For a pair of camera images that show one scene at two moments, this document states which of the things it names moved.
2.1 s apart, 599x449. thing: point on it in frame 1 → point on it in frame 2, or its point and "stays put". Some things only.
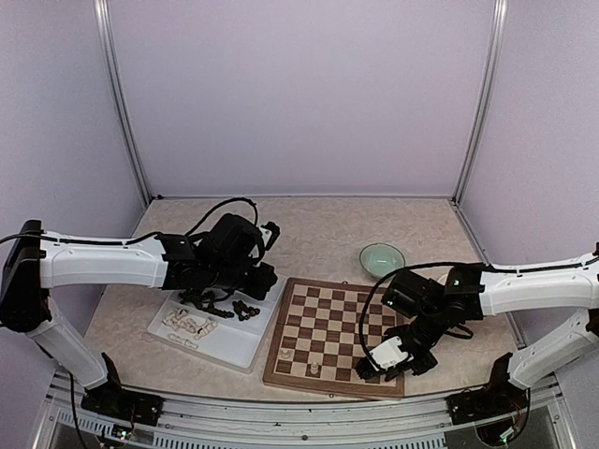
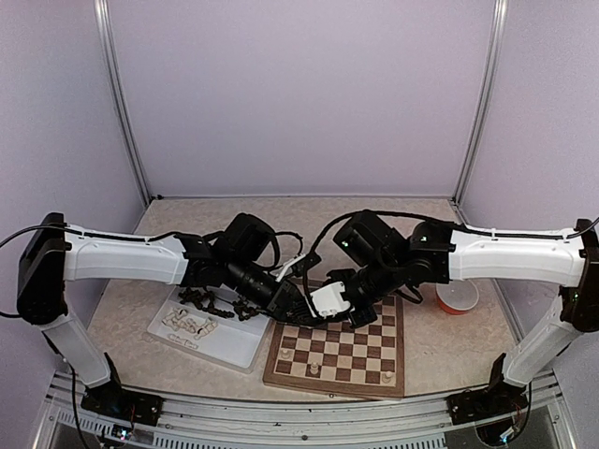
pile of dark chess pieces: [201, 300] stays put
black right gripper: [428, 363] → [362, 319]
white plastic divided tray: [236, 340] stays put
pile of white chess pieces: [179, 320] stays put
